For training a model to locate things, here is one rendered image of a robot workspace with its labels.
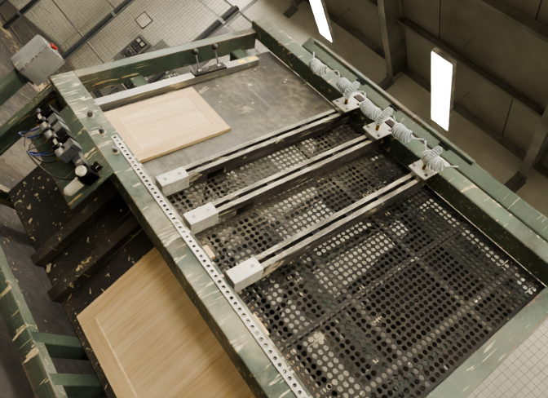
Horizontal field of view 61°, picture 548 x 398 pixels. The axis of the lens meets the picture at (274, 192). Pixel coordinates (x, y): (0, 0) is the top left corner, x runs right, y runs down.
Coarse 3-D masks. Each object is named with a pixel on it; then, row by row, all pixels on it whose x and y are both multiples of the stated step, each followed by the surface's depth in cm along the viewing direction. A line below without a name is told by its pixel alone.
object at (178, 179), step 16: (352, 96) 242; (336, 112) 239; (288, 128) 223; (304, 128) 225; (320, 128) 233; (240, 144) 211; (256, 144) 215; (272, 144) 216; (288, 144) 224; (208, 160) 202; (224, 160) 203; (240, 160) 209; (160, 176) 191; (176, 176) 193; (192, 176) 196; (208, 176) 202
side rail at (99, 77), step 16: (240, 32) 282; (176, 48) 260; (208, 48) 270; (224, 48) 278; (240, 48) 285; (112, 64) 242; (128, 64) 245; (144, 64) 251; (160, 64) 257; (176, 64) 264; (80, 80) 234; (96, 80) 239; (112, 80) 245; (128, 80) 251
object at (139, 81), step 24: (216, 192) 212; (432, 240) 204; (312, 264) 188; (312, 288) 178; (504, 288) 189; (480, 312) 183; (504, 312) 187; (456, 336) 175; (360, 360) 164; (384, 384) 157
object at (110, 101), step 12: (252, 60) 264; (216, 72) 253; (228, 72) 259; (156, 84) 238; (168, 84) 239; (180, 84) 243; (108, 96) 226; (120, 96) 227; (132, 96) 230; (144, 96) 234
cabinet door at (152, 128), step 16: (160, 96) 235; (176, 96) 237; (192, 96) 238; (112, 112) 222; (128, 112) 224; (144, 112) 226; (160, 112) 227; (176, 112) 229; (192, 112) 231; (208, 112) 232; (128, 128) 216; (144, 128) 218; (160, 128) 219; (176, 128) 221; (192, 128) 222; (208, 128) 224; (224, 128) 225; (128, 144) 209; (144, 144) 211; (160, 144) 212; (176, 144) 213; (144, 160) 205
